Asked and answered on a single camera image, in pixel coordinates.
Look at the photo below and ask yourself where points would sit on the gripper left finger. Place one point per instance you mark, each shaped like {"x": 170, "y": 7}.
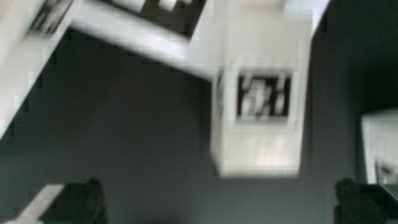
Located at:
{"x": 79, "y": 205}

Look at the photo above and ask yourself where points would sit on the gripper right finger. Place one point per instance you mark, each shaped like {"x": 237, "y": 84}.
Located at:
{"x": 367, "y": 203}

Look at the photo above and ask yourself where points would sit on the white leg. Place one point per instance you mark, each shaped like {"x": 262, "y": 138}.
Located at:
{"x": 261, "y": 87}
{"x": 35, "y": 21}
{"x": 381, "y": 146}

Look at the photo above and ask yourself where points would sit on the white square tabletop part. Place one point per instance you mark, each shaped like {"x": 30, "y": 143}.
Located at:
{"x": 191, "y": 54}

